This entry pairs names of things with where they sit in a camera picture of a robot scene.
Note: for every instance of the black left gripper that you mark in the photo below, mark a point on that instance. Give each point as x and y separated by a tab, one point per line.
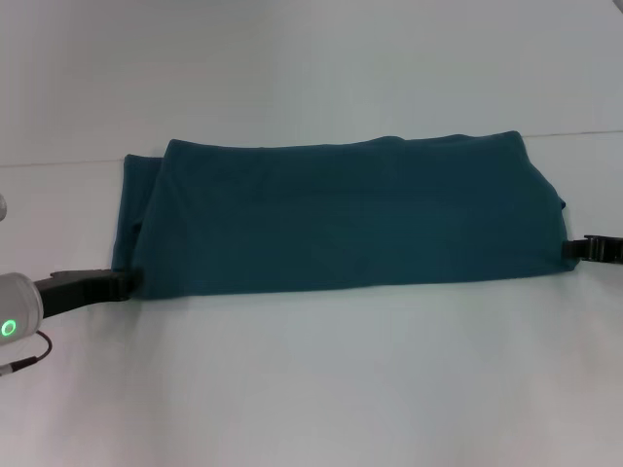
78	289

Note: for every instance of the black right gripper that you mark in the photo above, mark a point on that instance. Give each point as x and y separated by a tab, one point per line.
611	250

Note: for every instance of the teal t-shirt with FREE print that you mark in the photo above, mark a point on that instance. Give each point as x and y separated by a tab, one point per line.
340	219

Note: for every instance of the silver and white left arm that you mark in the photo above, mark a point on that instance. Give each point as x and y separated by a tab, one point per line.
17	309

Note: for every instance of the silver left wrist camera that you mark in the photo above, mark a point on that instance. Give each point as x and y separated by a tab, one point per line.
2	206

